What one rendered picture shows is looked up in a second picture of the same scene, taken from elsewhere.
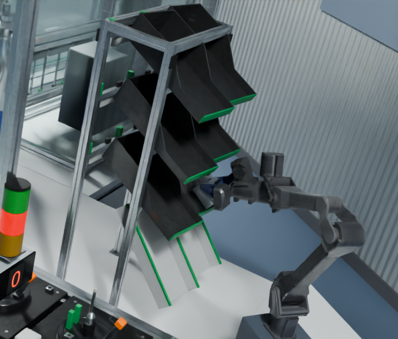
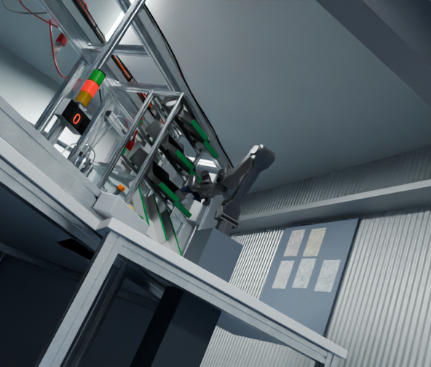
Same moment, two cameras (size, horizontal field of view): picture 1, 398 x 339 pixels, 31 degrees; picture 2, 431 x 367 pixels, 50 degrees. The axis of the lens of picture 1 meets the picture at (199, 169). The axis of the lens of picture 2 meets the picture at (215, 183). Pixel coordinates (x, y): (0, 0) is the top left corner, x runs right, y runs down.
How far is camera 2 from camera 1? 1.62 m
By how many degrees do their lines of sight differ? 49
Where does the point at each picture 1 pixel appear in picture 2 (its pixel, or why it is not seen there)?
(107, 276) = not seen: hidden behind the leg
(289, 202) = (233, 172)
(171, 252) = (153, 224)
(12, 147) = (104, 56)
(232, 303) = not seen: hidden behind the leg
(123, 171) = (140, 161)
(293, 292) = (231, 204)
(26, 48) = (128, 20)
